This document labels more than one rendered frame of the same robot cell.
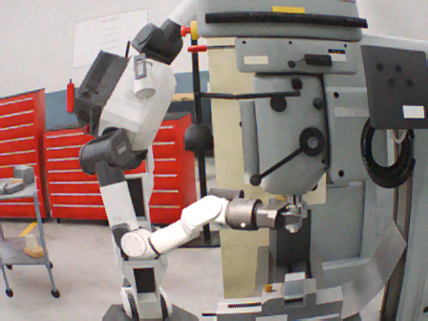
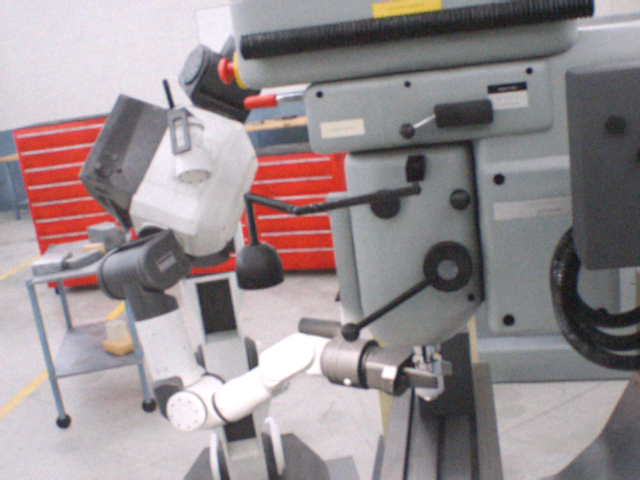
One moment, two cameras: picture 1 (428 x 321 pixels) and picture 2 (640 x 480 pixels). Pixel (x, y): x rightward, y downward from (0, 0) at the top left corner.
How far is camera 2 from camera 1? 74 cm
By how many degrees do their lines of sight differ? 8
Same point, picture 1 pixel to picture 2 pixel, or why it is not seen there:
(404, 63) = not seen: outside the picture
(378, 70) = (610, 133)
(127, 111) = (174, 202)
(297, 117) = (420, 224)
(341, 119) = (508, 225)
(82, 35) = (211, 31)
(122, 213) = (170, 361)
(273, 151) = (380, 283)
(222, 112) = not seen: hidden behind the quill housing
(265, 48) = (358, 102)
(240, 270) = not seen: hidden behind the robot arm
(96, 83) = (118, 154)
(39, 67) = (152, 71)
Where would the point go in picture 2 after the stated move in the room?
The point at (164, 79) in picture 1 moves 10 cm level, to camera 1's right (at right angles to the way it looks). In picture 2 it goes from (232, 148) to (282, 142)
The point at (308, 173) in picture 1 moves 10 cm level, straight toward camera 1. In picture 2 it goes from (443, 316) to (438, 343)
